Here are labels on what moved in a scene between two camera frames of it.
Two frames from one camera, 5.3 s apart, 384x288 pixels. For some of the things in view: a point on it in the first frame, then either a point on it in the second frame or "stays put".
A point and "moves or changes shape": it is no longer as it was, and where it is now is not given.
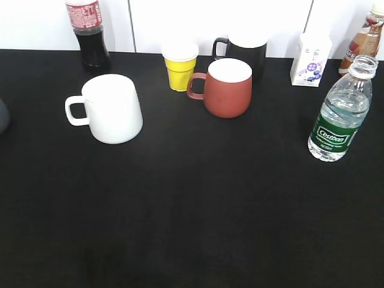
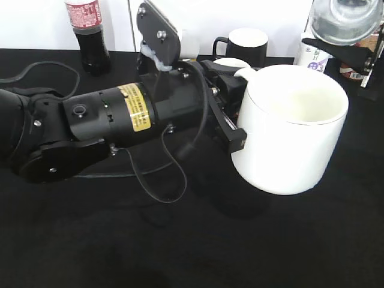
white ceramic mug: x=110 y=105 moves or changes shape
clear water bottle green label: x=344 y=111 → x=345 y=22
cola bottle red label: x=85 y=17 stays put
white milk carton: x=310 y=59 stays put
